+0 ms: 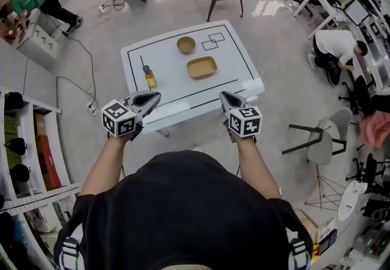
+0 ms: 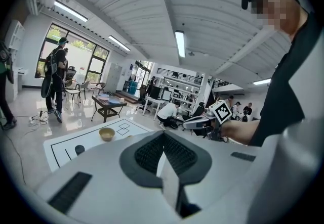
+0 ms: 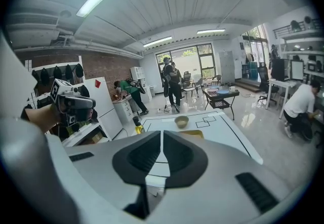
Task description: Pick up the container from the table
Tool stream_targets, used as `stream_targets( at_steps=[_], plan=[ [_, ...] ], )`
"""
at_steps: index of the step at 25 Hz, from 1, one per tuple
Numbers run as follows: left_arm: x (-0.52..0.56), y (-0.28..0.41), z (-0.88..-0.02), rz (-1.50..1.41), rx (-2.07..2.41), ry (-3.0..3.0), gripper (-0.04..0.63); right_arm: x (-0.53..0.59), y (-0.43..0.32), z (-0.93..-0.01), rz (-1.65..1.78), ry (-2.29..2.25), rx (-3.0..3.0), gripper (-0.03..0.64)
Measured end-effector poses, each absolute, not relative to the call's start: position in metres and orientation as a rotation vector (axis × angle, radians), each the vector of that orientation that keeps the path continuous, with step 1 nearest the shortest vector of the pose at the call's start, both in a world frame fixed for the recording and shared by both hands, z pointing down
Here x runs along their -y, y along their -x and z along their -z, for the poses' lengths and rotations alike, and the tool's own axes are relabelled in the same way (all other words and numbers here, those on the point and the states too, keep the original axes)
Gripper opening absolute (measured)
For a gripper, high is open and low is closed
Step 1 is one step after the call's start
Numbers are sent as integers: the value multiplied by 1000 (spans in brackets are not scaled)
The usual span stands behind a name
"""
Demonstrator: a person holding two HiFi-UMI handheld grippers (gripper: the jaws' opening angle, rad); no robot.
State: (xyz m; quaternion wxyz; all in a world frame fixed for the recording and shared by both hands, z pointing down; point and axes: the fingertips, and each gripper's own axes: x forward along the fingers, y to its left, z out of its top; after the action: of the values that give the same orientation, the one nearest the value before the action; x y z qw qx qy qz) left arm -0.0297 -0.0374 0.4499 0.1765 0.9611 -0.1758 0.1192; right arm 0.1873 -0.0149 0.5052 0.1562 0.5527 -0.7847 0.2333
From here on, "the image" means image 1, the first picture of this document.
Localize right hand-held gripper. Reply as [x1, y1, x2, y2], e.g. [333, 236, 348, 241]
[219, 91, 263, 144]

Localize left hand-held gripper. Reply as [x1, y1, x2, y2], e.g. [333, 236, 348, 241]
[101, 91, 162, 142]

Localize rectangular tan tray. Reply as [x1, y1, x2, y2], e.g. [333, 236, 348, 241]
[186, 55, 218, 80]

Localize person's left forearm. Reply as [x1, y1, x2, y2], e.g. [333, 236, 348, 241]
[79, 136, 129, 197]

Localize person's right forearm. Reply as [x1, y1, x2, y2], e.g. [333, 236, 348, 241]
[236, 137, 281, 199]

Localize yellow drink bottle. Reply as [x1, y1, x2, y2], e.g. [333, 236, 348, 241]
[142, 64, 158, 88]

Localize round tan bowl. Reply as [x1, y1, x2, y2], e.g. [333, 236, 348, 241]
[176, 36, 196, 55]

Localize gray shell chair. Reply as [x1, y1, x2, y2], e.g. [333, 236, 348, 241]
[306, 107, 353, 211]

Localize person's black t-shirt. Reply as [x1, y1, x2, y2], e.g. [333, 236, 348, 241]
[54, 149, 314, 270]

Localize white drawer cabinet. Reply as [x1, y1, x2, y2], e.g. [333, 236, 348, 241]
[15, 23, 59, 65]

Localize white tall cabinet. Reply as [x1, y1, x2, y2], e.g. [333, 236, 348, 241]
[0, 38, 59, 105]

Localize white desk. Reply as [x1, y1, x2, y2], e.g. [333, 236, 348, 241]
[292, 0, 348, 40]

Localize white-screen monitor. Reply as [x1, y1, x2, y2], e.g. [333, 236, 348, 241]
[344, 0, 371, 26]

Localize white shelf unit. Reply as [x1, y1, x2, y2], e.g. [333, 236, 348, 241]
[0, 85, 82, 270]

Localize white round side table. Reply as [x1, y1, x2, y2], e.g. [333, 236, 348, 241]
[337, 180, 371, 222]

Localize black floor cable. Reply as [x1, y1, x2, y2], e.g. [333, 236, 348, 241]
[56, 35, 98, 111]

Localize black metal frame stool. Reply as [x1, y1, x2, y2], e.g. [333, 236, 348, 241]
[282, 124, 347, 155]

